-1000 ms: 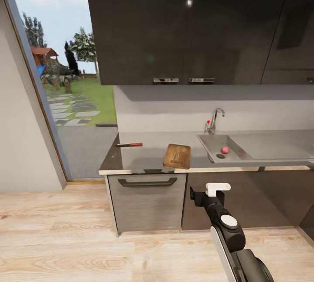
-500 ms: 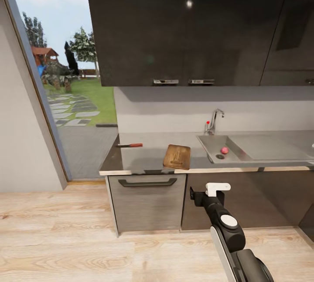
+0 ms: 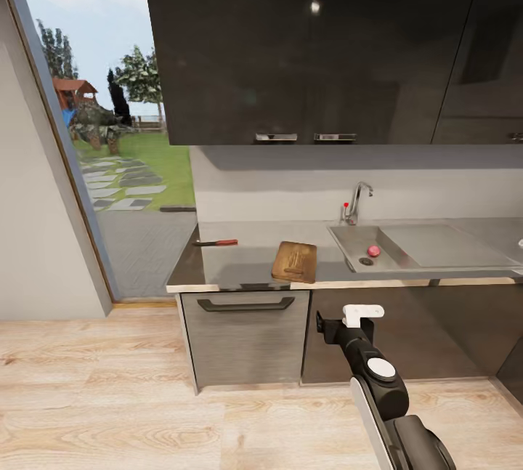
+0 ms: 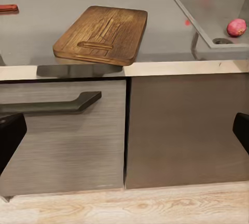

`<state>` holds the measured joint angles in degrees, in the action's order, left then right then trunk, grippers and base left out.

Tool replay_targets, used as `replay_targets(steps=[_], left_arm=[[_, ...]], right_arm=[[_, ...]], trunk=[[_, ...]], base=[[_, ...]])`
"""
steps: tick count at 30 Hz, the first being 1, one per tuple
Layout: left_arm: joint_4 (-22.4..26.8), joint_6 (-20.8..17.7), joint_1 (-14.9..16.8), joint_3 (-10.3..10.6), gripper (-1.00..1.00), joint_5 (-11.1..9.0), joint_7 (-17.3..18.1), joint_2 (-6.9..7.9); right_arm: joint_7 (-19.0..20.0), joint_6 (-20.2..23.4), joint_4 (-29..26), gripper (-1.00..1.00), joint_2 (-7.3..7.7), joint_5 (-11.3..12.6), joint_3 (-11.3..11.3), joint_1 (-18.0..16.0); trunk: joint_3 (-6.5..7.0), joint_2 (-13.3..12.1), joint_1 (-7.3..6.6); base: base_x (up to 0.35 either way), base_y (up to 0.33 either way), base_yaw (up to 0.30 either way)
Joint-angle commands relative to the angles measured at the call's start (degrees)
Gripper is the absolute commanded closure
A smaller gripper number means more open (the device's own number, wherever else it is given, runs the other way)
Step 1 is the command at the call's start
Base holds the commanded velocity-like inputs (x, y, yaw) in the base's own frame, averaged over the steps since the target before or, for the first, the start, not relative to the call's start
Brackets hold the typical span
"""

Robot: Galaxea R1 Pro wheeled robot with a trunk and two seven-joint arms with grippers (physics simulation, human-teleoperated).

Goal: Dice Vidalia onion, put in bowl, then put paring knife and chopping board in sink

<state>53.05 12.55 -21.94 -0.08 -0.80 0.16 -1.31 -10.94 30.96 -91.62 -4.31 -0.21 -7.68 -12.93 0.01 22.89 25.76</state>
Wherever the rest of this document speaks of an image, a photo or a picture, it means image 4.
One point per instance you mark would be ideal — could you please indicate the drop in sink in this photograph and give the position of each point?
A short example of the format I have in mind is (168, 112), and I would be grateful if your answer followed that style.
(211, 18)

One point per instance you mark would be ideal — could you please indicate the dishwasher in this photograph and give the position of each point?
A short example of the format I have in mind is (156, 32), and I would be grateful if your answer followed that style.
(75, 134)

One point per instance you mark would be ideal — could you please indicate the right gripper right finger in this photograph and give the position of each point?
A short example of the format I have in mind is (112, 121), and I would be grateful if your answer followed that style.
(241, 129)

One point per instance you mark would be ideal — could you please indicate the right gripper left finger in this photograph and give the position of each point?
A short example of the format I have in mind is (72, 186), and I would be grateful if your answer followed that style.
(12, 131)

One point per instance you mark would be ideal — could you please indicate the cutting board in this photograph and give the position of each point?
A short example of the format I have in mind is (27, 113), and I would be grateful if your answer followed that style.
(104, 35)

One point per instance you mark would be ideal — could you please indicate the vidalia onion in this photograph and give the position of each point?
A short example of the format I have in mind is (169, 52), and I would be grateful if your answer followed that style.
(236, 27)

